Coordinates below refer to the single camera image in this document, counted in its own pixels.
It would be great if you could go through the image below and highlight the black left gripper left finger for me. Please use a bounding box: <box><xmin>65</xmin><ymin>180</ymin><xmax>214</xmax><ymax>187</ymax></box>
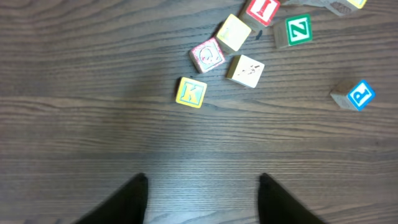
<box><xmin>76</xmin><ymin>173</ymin><xmax>148</xmax><ymax>224</ymax></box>

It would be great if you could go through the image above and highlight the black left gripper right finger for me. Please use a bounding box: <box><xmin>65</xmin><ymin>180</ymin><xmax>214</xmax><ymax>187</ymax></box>
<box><xmin>257</xmin><ymin>173</ymin><xmax>325</xmax><ymax>224</ymax></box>

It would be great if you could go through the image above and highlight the yellow K block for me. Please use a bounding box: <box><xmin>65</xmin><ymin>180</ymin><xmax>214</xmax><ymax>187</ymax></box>
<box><xmin>175</xmin><ymin>77</ymin><xmax>207</xmax><ymax>108</ymax></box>

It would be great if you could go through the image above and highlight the blue P block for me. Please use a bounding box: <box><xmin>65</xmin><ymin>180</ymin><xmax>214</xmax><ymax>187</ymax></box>
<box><xmin>330</xmin><ymin>80</ymin><xmax>376</xmax><ymax>111</ymax></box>

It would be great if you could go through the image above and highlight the plain white wooden block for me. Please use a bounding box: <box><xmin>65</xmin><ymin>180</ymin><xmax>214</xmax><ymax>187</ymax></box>
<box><xmin>226</xmin><ymin>55</ymin><xmax>265</xmax><ymax>88</ymax></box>

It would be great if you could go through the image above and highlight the green N block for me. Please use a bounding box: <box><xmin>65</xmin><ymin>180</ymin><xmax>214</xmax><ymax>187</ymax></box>
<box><xmin>273</xmin><ymin>14</ymin><xmax>313</xmax><ymax>49</ymax></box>

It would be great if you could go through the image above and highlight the red Q block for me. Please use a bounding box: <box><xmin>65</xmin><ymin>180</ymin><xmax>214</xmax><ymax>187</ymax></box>
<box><xmin>189</xmin><ymin>37</ymin><xmax>225</xmax><ymax>73</ymax></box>

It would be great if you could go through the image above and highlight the yellow block near Q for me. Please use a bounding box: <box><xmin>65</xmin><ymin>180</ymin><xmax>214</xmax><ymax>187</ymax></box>
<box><xmin>215</xmin><ymin>14</ymin><xmax>251</xmax><ymax>54</ymax></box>

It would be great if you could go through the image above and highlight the red I block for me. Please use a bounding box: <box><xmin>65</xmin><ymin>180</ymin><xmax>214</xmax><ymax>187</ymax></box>
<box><xmin>239</xmin><ymin>0</ymin><xmax>280</xmax><ymax>32</ymax></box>

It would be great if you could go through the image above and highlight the yellow right top block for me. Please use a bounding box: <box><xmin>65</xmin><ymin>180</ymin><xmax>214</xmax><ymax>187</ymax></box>
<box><xmin>324</xmin><ymin>0</ymin><xmax>367</xmax><ymax>16</ymax></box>

